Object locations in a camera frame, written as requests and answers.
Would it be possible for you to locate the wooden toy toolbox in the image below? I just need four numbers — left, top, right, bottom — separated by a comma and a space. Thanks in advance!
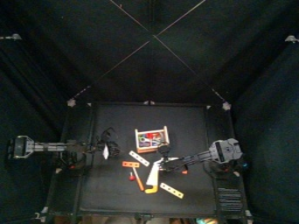
135, 125, 171, 154

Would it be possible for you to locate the white paper tag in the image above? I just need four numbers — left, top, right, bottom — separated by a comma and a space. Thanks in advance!
102, 143, 111, 160

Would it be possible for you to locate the black cable loop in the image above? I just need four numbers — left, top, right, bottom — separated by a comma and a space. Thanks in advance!
99, 126, 118, 144

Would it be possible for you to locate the thin diagonal cord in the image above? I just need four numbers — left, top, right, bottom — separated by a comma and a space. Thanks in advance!
108, 0, 228, 103
70, 0, 208, 102

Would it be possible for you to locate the orange-handled toy screwdriver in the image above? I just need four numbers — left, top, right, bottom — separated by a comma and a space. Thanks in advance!
132, 167, 146, 193

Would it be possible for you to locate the toy saw with yellow handle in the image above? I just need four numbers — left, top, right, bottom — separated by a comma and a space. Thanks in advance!
144, 158, 164, 195

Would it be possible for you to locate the yellow four-hole wooden block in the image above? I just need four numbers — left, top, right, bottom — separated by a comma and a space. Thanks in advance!
159, 182, 186, 200

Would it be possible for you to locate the orange holed wooden block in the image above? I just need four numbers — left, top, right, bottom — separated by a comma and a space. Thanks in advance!
122, 160, 142, 169

